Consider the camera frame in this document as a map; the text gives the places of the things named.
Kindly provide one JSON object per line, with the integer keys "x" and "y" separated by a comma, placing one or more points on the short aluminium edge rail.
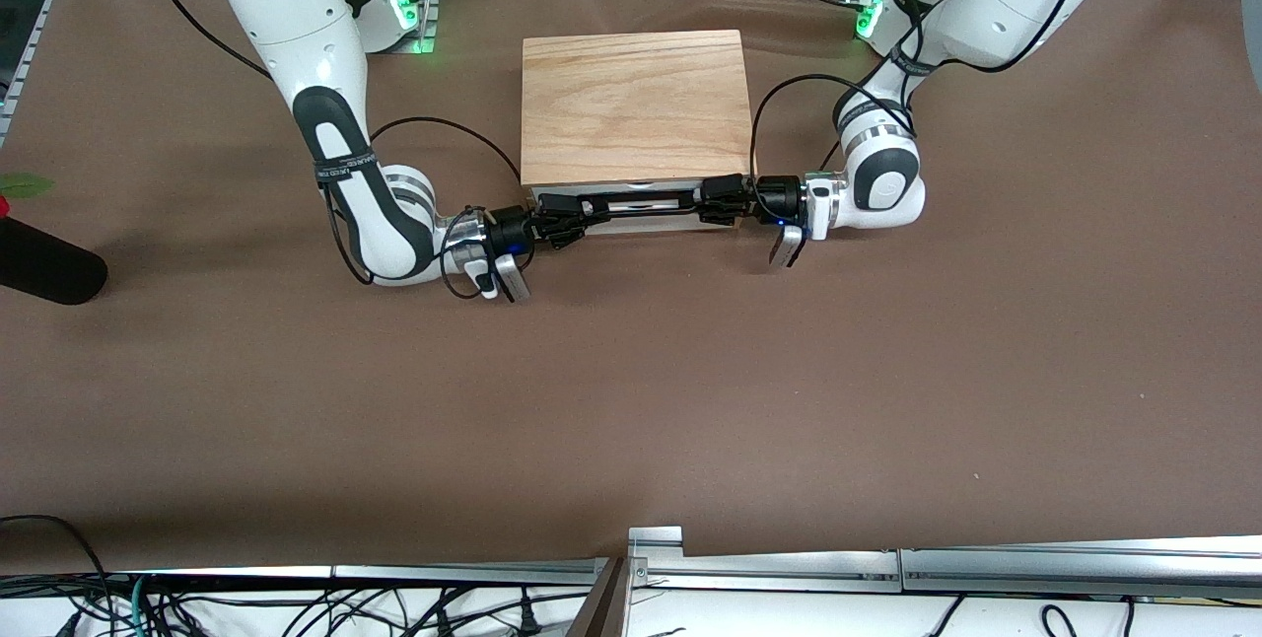
{"x": 769, "y": 568}

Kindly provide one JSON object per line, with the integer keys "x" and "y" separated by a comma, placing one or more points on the perforated aluminium side rail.
{"x": 39, "y": 21}

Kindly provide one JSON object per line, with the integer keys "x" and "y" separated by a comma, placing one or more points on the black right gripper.
{"x": 511, "y": 228}

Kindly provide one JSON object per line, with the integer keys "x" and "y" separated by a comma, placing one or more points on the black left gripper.
{"x": 778, "y": 195}

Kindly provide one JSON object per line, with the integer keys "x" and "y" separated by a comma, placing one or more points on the brown angled post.
{"x": 603, "y": 607}

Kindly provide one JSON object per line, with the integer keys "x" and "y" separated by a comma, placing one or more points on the black cylindrical vase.
{"x": 44, "y": 267}

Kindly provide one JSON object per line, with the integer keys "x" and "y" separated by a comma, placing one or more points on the long aluminium edge rail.
{"x": 1085, "y": 568}

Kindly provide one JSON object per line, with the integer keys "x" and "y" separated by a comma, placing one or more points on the wooden drawer with white front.
{"x": 651, "y": 213}

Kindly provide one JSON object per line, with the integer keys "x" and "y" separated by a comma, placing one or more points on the thin aluminium edge rail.
{"x": 463, "y": 573}

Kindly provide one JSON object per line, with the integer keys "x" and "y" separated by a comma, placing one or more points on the light wooden drawer cabinet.
{"x": 636, "y": 105}

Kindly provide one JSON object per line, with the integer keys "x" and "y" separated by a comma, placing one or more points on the brown table cloth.
{"x": 631, "y": 400}

